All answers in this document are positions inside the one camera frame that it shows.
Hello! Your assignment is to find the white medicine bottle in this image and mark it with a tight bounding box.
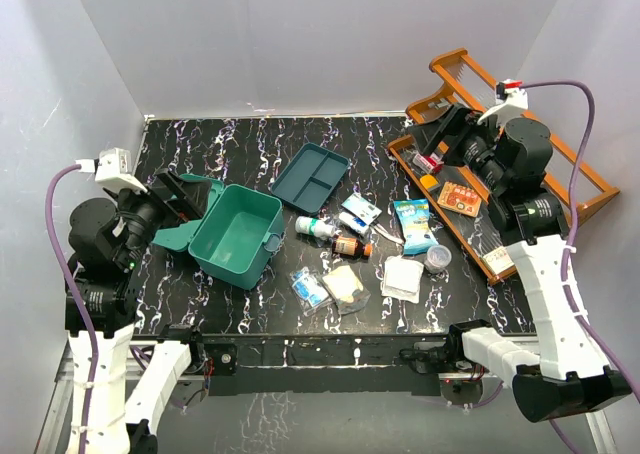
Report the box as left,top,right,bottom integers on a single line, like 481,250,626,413
295,216,337,240

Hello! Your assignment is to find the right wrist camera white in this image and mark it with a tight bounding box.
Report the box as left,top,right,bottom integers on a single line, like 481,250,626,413
476,79,528,127

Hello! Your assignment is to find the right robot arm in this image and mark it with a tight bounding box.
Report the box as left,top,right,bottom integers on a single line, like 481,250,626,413
408,104,633,423

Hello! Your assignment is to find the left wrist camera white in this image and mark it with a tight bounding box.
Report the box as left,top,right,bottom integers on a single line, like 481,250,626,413
75,148,147,194

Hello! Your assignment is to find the green medicine box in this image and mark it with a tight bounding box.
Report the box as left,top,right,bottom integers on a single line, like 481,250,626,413
153,179,284,290

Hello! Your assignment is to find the clear round container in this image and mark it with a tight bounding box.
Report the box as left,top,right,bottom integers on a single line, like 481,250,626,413
424,244,452,274

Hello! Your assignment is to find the blue mask clear bag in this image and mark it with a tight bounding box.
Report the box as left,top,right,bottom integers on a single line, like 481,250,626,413
289,266,333,317

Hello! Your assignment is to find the blue white blister card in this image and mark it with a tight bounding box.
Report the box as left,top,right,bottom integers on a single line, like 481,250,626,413
342,192,381,225

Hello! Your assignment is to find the blue white medicine box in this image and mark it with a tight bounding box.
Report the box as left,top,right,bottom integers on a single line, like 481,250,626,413
338,211,369,236

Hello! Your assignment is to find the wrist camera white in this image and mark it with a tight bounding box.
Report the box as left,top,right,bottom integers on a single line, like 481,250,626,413
476,79,528,127
75,148,147,194

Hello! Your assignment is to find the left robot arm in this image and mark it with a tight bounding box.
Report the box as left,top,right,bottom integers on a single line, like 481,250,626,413
62,169,213,453

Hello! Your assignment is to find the red white small box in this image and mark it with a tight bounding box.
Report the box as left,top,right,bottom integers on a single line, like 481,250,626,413
412,153,444,175

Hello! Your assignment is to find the yellow small block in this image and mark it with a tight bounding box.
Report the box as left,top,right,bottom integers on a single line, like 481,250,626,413
419,175,441,192

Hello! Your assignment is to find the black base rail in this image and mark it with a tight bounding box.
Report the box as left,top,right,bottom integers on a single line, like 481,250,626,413
129,331,506,398

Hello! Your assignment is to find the dark teal divider tray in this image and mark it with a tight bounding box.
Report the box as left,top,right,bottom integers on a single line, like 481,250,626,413
271,143,349,216

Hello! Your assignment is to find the white gauze pack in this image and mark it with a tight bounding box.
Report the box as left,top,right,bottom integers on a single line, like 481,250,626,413
381,256,424,304

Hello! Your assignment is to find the blue wet wipes pack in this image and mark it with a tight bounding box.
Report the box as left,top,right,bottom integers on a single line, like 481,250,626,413
394,199,438,256

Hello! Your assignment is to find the white label box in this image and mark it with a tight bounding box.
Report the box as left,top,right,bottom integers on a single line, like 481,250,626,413
482,246,514,276

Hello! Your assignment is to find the orange patterned card pack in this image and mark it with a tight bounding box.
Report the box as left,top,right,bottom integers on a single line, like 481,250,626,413
437,181,482,218

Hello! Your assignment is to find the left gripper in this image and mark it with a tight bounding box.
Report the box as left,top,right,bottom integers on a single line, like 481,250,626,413
108,167,211,266

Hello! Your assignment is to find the brown medicine bottle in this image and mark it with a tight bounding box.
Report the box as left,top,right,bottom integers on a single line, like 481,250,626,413
332,236,373,258

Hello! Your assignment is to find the beige bandage bag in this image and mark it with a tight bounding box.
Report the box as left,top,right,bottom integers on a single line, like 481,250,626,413
321,265,371,316

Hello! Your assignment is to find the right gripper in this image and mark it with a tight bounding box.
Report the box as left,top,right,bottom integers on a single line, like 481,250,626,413
409,104,509,193

